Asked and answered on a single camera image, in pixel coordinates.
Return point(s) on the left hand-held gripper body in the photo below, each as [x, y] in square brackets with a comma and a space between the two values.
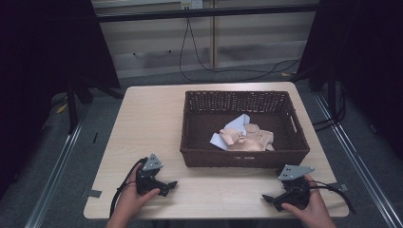
[149, 180]

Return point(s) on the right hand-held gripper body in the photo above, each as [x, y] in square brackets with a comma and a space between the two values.
[293, 193]

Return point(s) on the person's right hand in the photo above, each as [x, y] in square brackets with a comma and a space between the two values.
[312, 204]

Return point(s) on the person's left hand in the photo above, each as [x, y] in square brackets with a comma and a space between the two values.
[133, 198]

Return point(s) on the grey tape strip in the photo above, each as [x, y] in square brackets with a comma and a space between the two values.
[92, 193]

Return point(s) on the beige garment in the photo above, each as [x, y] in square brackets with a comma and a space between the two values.
[250, 139]

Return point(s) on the dark brown wicker basket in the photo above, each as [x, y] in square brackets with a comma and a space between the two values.
[202, 126]

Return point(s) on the light blue cloth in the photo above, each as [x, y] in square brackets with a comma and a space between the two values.
[236, 123]

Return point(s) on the black stand leg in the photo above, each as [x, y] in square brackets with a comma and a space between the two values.
[72, 107]
[332, 98]

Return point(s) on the black curtain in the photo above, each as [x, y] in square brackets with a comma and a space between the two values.
[364, 57]
[38, 63]

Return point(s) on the black horizontal bar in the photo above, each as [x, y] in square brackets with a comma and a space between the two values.
[206, 12]

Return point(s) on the metal floor rail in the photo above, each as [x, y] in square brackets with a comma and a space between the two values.
[358, 164]
[53, 180]

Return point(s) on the white wall outlet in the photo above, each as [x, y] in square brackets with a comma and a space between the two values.
[191, 4]

